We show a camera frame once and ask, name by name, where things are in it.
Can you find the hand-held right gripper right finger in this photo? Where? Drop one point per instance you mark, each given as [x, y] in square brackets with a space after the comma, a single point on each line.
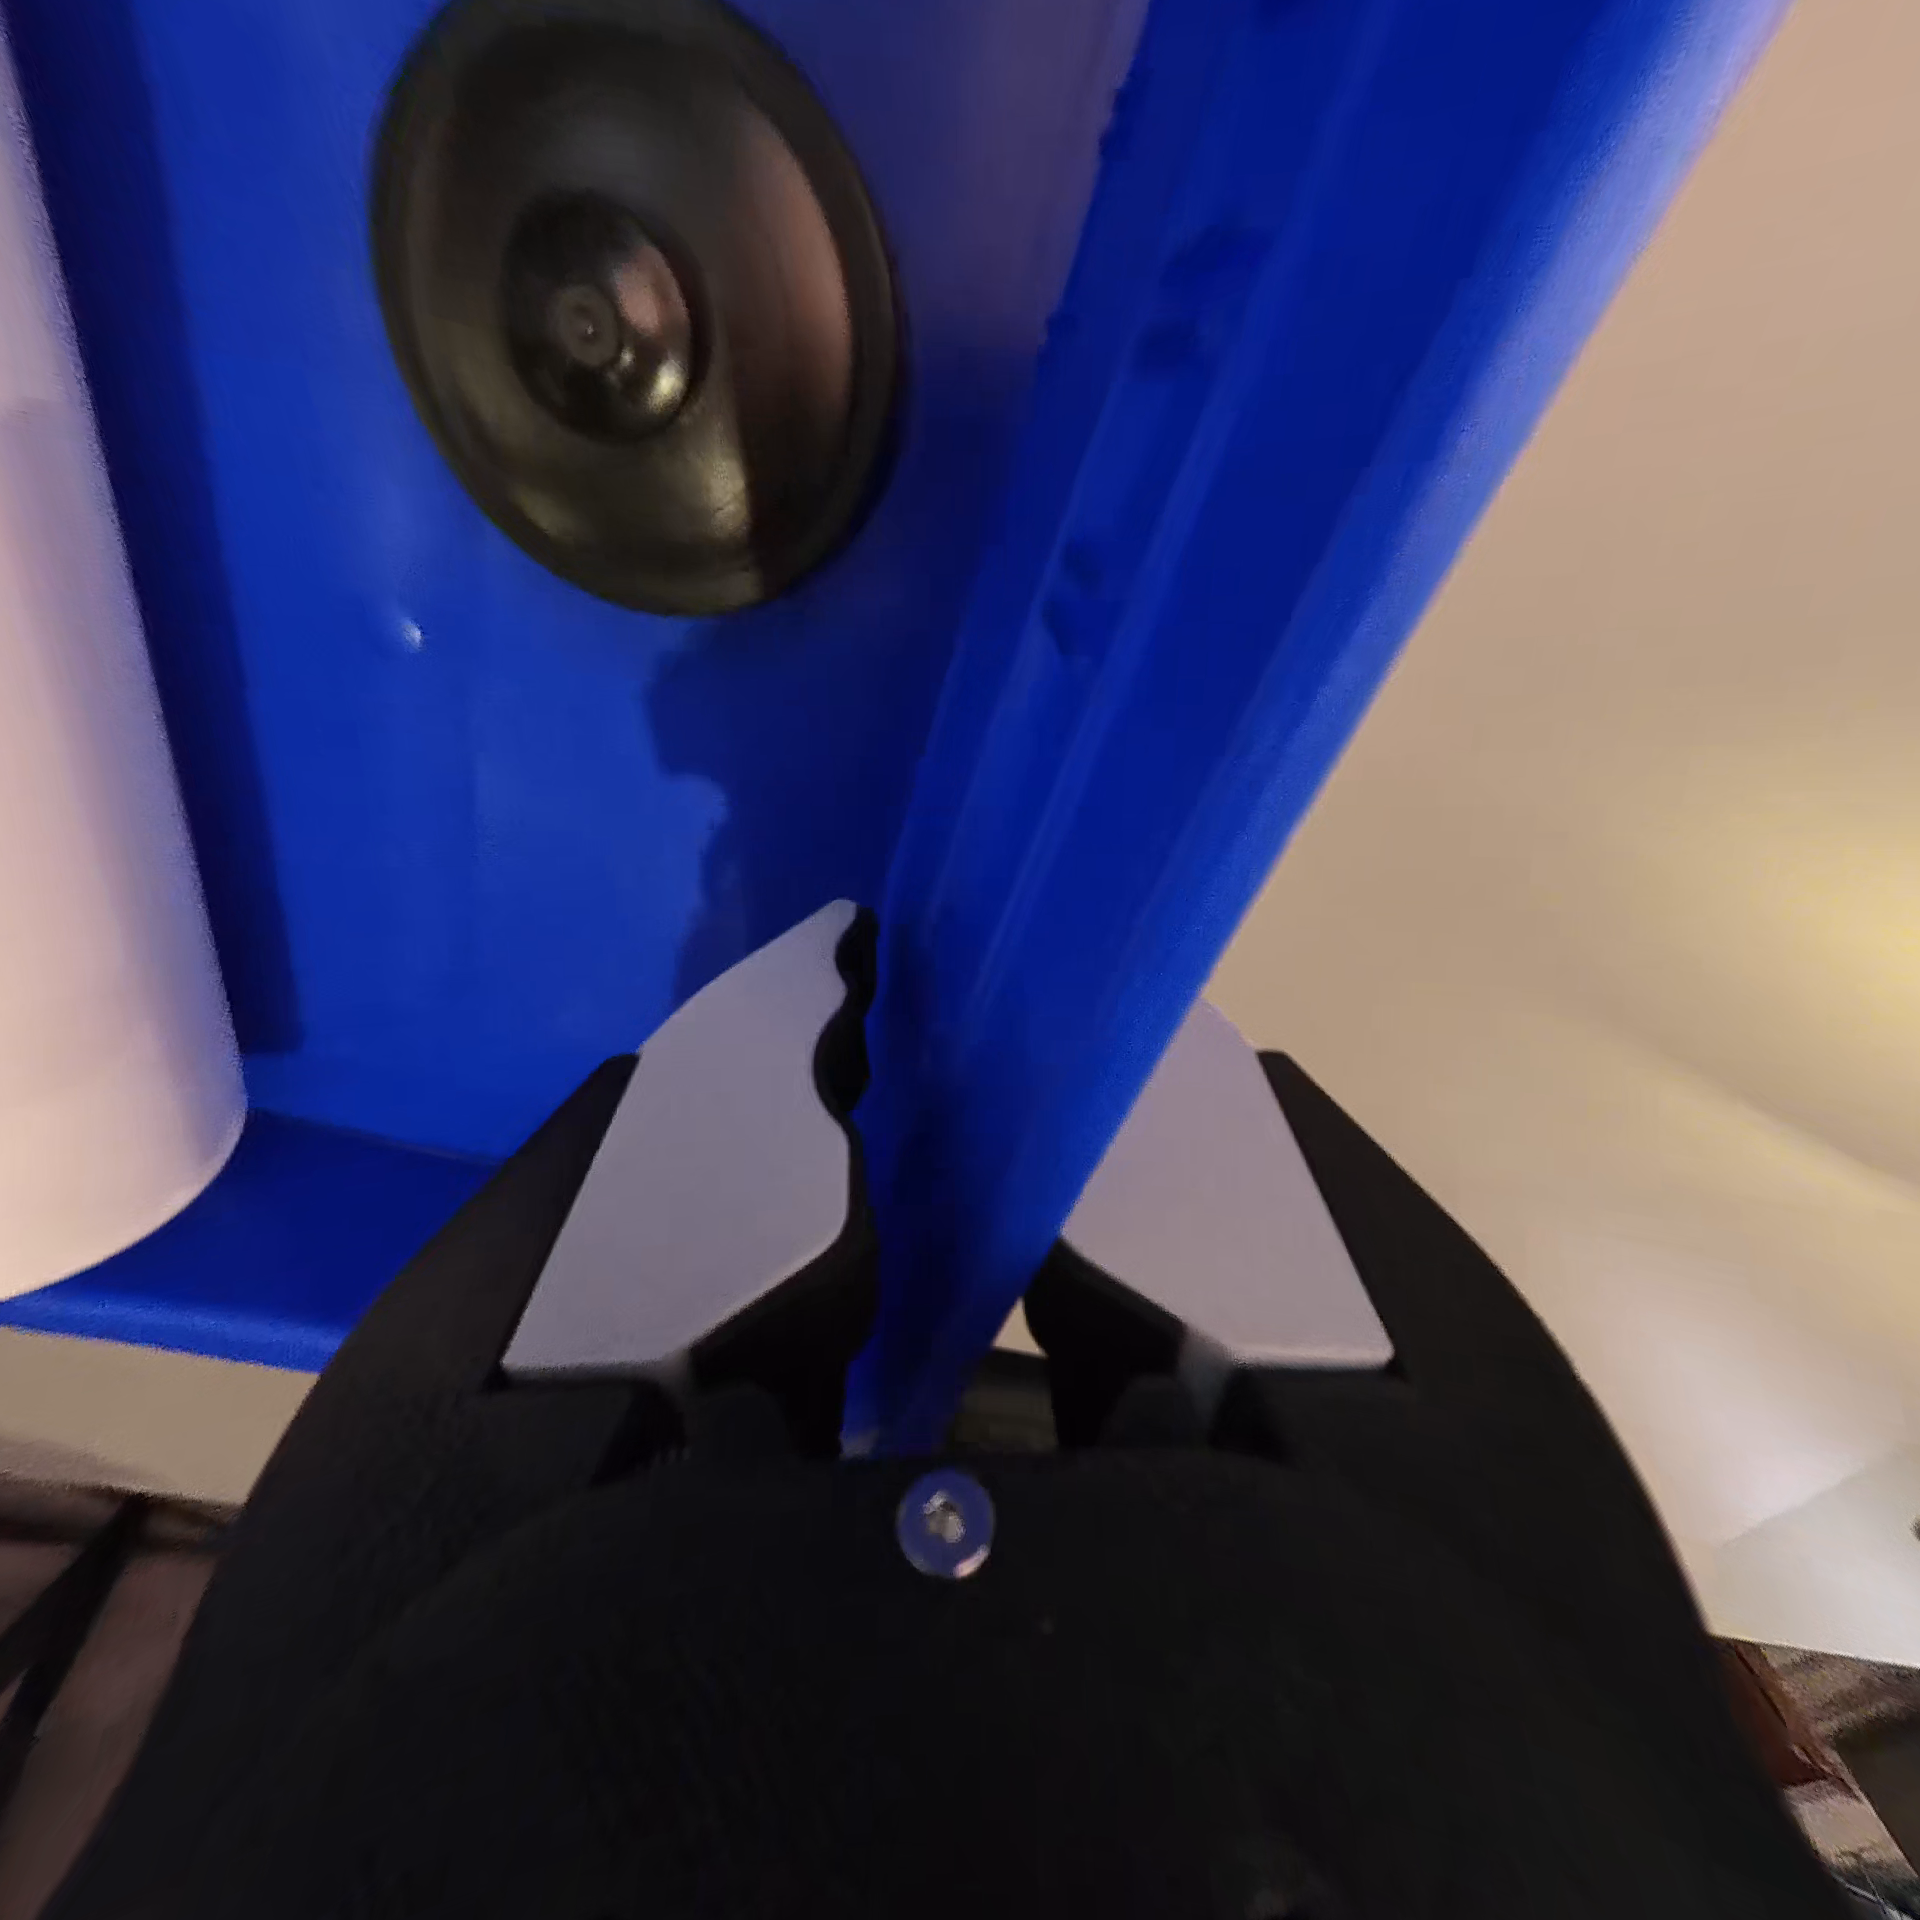
[1229, 1231]

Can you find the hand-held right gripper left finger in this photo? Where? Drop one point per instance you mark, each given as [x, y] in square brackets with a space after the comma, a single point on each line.
[704, 1200]

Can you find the blue plastic bin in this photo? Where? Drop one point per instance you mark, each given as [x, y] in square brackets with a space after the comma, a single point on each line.
[1200, 525]

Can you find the white plastic bottle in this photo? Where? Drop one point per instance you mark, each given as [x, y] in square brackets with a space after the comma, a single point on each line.
[90, 825]

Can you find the black bottle lid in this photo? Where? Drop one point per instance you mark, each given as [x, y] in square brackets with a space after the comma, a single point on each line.
[629, 451]

